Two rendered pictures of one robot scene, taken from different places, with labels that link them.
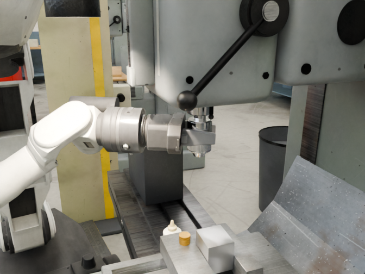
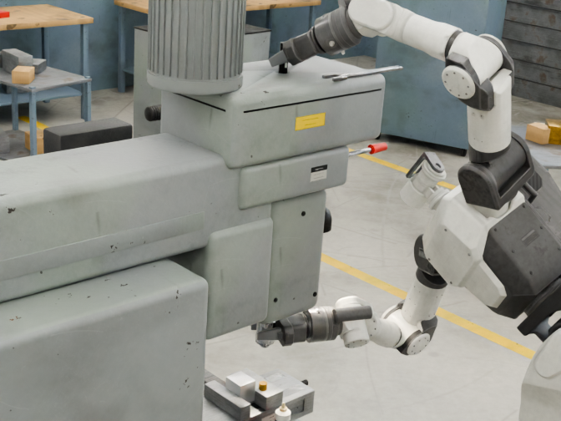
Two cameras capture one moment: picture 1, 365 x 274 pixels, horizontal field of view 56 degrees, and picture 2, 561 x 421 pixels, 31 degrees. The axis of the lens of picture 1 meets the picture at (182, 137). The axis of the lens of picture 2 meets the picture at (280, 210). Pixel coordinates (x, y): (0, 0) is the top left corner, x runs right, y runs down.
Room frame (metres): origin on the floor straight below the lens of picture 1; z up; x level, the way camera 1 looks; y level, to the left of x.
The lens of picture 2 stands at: (2.66, -0.93, 2.38)
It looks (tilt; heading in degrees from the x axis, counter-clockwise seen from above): 20 degrees down; 156
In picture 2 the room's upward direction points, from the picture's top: 4 degrees clockwise
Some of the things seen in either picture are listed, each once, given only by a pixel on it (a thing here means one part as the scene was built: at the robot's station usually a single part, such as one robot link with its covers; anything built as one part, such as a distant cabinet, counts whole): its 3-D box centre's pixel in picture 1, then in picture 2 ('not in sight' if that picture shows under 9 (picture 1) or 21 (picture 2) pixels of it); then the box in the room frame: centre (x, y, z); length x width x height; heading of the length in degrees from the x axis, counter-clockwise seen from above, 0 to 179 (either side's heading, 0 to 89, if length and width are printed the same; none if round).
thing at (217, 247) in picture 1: (214, 249); (240, 388); (0.54, -0.06, 1.03); 0.06 x 0.05 x 0.06; 19
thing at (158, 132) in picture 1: (152, 132); (300, 327); (0.62, 0.06, 1.24); 0.13 x 0.12 x 0.10; 175
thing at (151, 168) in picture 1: (153, 159); not in sight; (1.01, 0.09, 1.02); 0.22 x 0.12 x 0.20; 21
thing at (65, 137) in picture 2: not in sight; (87, 167); (0.40, -0.43, 1.62); 0.20 x 0.09 x 0.21; 110
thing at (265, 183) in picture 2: not in sight; (262, 163); (0.63, -0.07, 1.68); 0.34 x 0.24 x 0.10; 110
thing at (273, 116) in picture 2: not in sight; (275, 106); (0.62, -0.05, 1.81); 0.47 x 0.26 x 0.16; 110
